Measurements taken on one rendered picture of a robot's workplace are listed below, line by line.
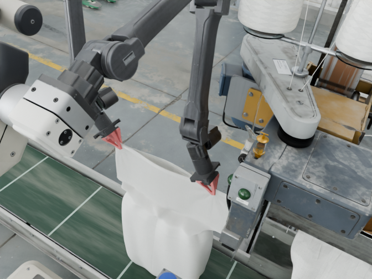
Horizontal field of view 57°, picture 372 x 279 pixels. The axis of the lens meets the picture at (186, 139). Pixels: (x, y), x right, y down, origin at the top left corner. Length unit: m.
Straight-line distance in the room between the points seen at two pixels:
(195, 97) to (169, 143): 1.88
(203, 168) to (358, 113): 0.49
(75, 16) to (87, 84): 0.60
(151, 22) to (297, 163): 0.47
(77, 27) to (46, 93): 0.62
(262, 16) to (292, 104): 0.23
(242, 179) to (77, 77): 0.41
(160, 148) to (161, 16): 2.05
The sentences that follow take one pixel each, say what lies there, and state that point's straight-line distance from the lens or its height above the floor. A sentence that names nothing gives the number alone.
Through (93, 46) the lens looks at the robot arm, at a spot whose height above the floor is 1.54.
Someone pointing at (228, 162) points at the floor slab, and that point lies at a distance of 2.77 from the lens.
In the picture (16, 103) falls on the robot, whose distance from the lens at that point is 0.72.
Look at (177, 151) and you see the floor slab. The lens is 2.78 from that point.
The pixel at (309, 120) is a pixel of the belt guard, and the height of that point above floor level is 1.42.
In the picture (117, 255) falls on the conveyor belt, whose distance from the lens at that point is 1.74.
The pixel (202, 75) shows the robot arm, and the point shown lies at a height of 1.39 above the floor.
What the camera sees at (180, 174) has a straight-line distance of 1.22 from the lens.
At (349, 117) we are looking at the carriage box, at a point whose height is 1.33.
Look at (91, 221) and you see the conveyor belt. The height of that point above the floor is 0.38.
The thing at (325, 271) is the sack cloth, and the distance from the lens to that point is 1.23.
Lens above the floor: 1.87
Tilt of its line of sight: 40 degrees down
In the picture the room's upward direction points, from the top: 7 degrees clockwise
